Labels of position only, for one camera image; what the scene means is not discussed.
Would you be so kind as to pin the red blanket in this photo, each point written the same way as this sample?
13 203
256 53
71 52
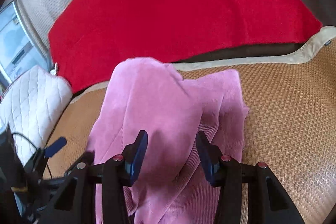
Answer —
92 36

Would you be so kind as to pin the pink corduroy garment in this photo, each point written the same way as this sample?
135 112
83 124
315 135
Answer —
144 94

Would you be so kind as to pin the white quilted pillow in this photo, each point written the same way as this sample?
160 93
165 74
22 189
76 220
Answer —
31 107

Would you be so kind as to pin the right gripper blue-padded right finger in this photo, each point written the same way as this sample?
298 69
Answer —
268 201

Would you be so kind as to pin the window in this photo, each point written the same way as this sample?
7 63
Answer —
19 52

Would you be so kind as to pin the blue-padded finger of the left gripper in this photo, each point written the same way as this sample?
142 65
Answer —
55 147

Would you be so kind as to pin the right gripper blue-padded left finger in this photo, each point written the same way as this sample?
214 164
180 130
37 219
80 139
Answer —
74 200

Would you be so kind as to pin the woven rattan bed mat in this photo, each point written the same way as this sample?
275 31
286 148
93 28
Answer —
290 125

